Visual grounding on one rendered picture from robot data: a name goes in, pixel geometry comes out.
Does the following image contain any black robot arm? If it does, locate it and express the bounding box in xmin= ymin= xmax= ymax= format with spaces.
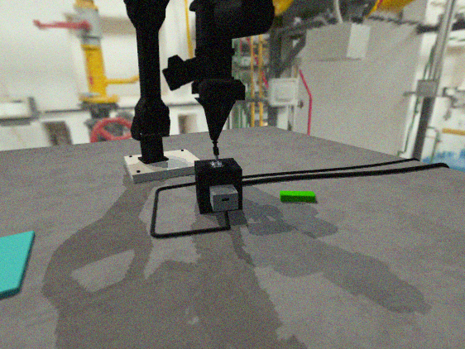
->
xmin=123 ymin=0 xmax=275 ymax=164

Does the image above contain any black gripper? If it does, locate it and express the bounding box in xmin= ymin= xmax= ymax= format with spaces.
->
xmin=191 ymin=39 xmax=246 ymax=141

